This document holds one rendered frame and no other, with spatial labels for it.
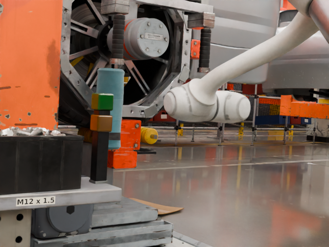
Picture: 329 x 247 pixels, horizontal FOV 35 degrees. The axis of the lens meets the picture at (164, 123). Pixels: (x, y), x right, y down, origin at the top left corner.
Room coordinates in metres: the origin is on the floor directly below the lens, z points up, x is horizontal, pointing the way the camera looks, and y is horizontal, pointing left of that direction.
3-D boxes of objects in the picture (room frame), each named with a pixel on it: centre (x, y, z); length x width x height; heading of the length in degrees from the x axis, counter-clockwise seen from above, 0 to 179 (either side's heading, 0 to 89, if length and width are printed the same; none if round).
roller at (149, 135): (2.02, 0.11, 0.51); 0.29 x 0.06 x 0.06; 36
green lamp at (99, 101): (1.22, 0.15, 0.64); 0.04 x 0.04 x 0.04; 36
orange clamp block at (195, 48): (2.06, -0.10, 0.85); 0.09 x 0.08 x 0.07; 126
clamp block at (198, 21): (1.81, -0.10, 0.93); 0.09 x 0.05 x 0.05; 36
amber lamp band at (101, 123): (1.22, 0.15, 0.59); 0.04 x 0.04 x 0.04; 36
